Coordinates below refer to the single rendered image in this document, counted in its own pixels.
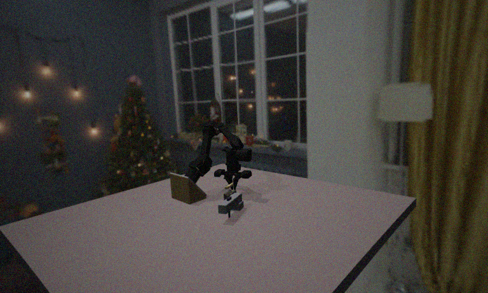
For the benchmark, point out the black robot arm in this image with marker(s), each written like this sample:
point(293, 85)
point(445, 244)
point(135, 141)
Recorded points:
point(203, 161)

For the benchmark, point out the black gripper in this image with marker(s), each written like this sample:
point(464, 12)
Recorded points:
point(232, 169)

